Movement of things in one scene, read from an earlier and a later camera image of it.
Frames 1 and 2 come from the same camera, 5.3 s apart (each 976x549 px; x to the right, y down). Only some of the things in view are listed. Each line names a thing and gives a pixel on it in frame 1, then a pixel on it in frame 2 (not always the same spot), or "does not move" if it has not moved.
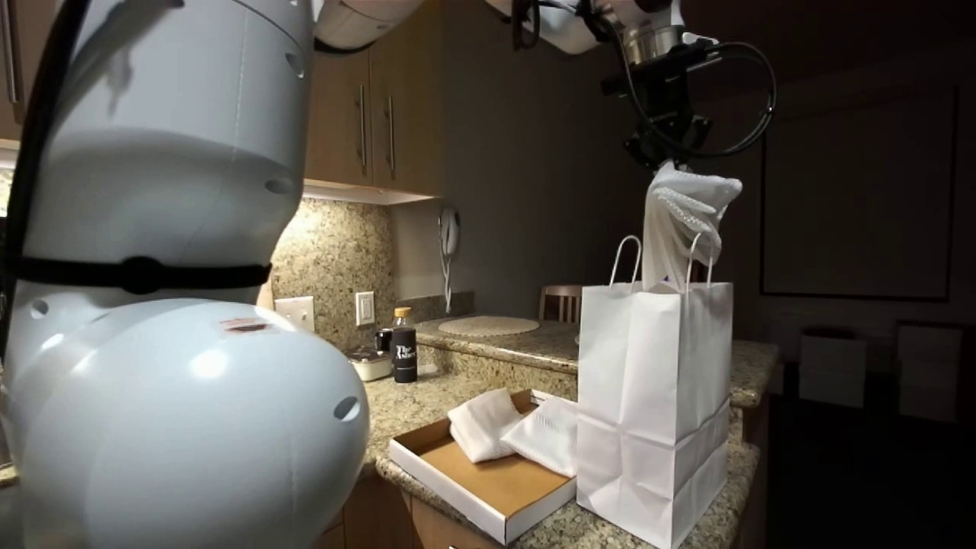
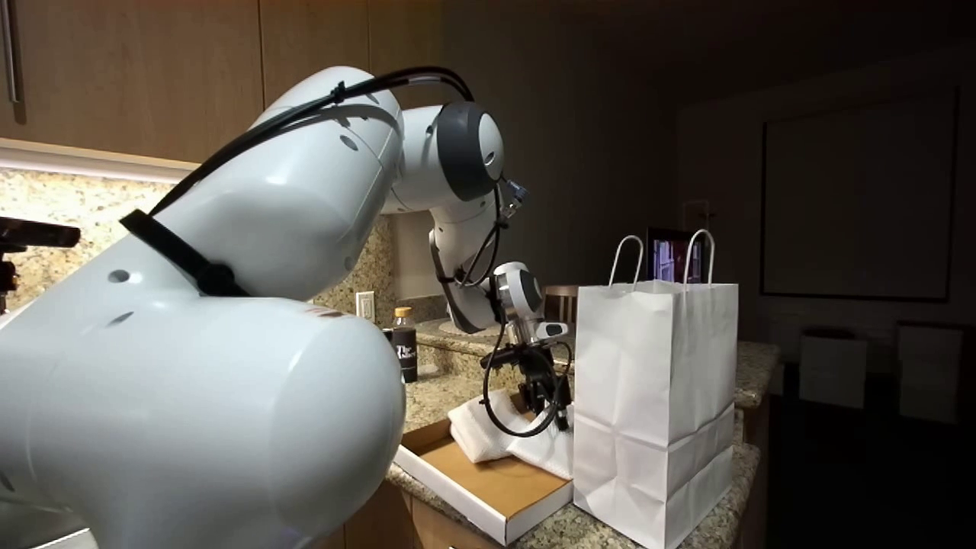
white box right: [929, 370] does not move
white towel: [684, 223] to [551, 450]
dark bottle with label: [405, 347] does not move
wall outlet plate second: [363, 308] does not move
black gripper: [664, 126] to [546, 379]
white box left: [834, 370] does not move
